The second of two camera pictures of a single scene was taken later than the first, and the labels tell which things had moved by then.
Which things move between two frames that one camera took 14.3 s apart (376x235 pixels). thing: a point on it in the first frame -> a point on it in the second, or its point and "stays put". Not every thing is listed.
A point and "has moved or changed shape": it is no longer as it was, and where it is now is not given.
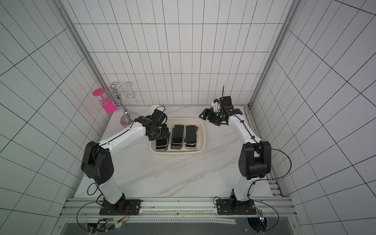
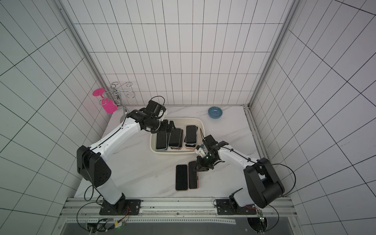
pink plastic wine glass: (109, 105) stays put
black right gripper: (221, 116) -> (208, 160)
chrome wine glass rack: (105, 101) stays put
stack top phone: (178, 134) has moved or changed shape
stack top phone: (191, 134) stays put
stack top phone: (161, 142) stays put
